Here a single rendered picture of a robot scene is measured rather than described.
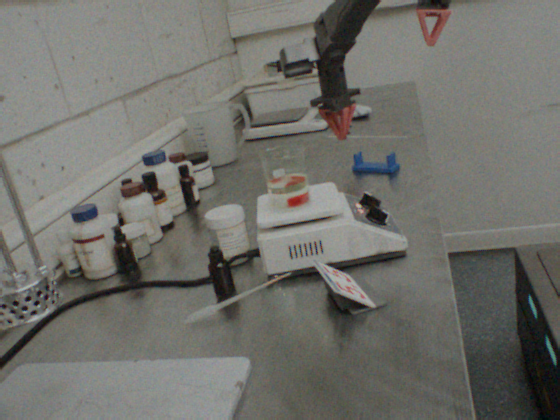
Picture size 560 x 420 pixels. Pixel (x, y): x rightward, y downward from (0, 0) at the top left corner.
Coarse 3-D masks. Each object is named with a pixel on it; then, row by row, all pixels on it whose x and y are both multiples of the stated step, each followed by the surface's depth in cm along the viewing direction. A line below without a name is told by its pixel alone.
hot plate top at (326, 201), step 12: (312, 192) 80; (324, 192) 79; (336, 192) 78; (264, 204) 79; (312, 204) 76; (324, 204) 75; (336, 204) 74; (264, 216) 75; (276, 216) 74; (288, 216) 73; (300, 216) 73; (312, 216) 73; (324, 216) 73; (264, 228) 73
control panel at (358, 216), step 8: (352, 200) 82; (360, 200) 84; (352, 208) 78; (360, 208) 79; (384, 208) 84; (360, 216) 76; (368, 224) 74; (376, 224) 75; (392, 224) 77; (400, 232) 75
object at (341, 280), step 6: (330, 270) 69; (336, 270) 71; (330, 276) 66; (336, 276) 68; (342, 276) 70; (336, 282) 65; (342, 282) 67; (348, 282) 68; (342, 288) 64; (348, 288) 65; (354, 288) 67; (354, 294) 64; (360, 294) 65; (366, 300) 64
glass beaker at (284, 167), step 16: (288, 144) 77; (272, 160) 72; (288, 160) 72; (304, 160) 73; (272, 176) 73; (288, 176) 72; (304, 176) 74; (272, 192) 74; (288, 192) 73; (304, 192) 74; (272, 208) 76; (288, 208) 74
